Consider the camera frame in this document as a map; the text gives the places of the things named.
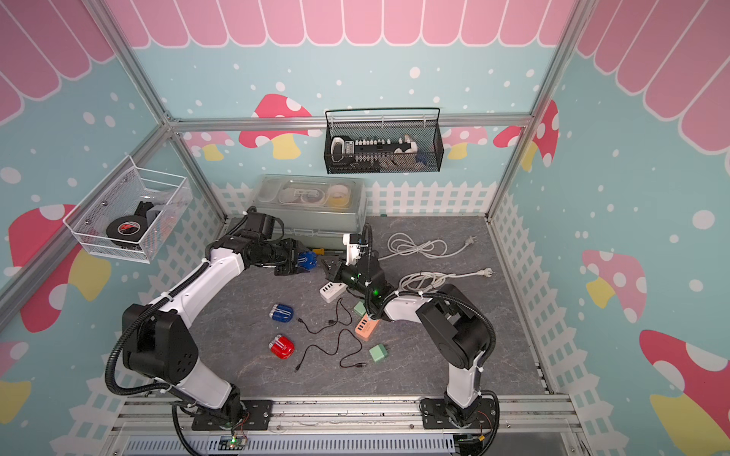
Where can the green translucent storage box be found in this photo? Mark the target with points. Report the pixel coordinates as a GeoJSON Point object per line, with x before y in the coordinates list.
{"type": "Point", "coordinates": [318, 211]}

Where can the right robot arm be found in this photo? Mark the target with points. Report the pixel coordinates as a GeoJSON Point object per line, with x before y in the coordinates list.
{"type": "Point", "coordinates": [462, 334]}

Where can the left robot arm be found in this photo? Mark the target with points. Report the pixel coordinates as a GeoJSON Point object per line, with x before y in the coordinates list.
{"type": "Point", "coordinates": [156, 350]}

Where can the green adapter beside orange strip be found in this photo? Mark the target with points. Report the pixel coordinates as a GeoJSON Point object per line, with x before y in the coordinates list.
{"type": "Point", "coordinates": [360, 309]}

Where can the white wire basket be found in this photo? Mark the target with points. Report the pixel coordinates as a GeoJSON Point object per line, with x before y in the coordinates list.
{"type": "Point", "coordinates": [159, 196]}

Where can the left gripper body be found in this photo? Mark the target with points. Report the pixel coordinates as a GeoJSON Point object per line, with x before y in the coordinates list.
{"type": "Point", "coordinates": [285, 255]}

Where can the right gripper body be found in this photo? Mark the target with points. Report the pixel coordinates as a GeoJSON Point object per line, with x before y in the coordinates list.
{"type": "Point", "coordinates": [342, 273]}

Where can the black wire mesh basket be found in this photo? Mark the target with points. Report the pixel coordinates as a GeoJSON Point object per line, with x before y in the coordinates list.
{"type": "Point", "coordinates": [383, 140]}

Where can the green adapter front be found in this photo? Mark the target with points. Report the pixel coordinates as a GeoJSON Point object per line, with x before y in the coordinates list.
{"type": "Point", "coordinates": [378, 353]}

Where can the black tape roll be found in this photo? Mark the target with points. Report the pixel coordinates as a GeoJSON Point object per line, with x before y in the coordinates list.
{"type": "Point", "coordinates": [127, 231]}

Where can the orange power strip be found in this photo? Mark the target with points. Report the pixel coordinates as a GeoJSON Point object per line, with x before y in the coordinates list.
{"type": "Point", "coordinates": [366, 327]}

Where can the white power strip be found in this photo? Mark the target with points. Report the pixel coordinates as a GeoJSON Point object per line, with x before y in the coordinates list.
{"type": "Point", "coordinates": [332, 291]}

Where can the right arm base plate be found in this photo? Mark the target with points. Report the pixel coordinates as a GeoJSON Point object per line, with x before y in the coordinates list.
{"type": "Point", "coordinates": [442, 413]}

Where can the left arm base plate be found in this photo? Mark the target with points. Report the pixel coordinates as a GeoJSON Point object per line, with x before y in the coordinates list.
{"type": "Point", "coordinates": [244, 415]}

